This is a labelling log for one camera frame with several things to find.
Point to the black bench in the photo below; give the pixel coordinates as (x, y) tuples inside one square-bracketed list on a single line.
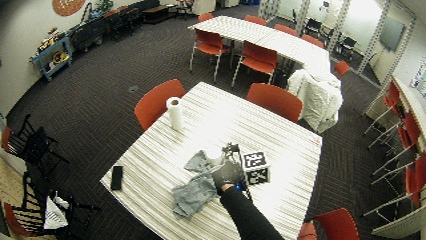
[(91, 33)]

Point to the row of red stacked chairs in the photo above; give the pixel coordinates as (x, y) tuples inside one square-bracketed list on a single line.
[(410, 160)]

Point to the white paper bag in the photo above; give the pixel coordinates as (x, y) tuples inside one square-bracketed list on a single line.
[(55, 215)]

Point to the long white striped table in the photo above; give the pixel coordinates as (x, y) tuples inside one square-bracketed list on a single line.
[(266, 36)]

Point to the grey wall board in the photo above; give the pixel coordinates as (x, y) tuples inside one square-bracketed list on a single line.
[(392, 33)]

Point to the black slatted chair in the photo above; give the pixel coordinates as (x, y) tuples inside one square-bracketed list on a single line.
[(34, 213), (34, 145)]

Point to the dark chair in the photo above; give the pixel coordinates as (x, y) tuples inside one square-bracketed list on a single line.
[(313, 26), (349, 44)]

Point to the round floor outlet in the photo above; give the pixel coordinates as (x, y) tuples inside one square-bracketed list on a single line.
[(133, 88)]

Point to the white jacket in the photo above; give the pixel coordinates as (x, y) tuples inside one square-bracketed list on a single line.
[(320, 100)]

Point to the grey cloth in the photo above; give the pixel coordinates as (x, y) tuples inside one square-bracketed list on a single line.
[(195, 191)]

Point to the white paper towel roll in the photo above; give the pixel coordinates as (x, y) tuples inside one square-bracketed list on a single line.
[(175, 113)]

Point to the white cube with black markers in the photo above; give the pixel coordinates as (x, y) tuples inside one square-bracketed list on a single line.
[(256, 168)]

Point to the round orange wall sign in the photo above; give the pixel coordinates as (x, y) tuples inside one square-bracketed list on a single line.
[(67, 6)]

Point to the green plant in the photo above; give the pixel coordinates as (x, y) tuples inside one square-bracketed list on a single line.
[(104, 5)]

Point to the white lattice pillar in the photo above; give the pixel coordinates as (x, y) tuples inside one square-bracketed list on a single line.
[(340, 23), (302, 15), (268, 8), (374, 36)]

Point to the blue cart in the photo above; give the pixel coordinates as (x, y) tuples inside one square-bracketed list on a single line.
[(53, 56)]

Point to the black phone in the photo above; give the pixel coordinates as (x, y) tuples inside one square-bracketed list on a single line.
[(116, 177)]

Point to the wall poster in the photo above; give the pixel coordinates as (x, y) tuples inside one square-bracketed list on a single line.
[(420, 80)]

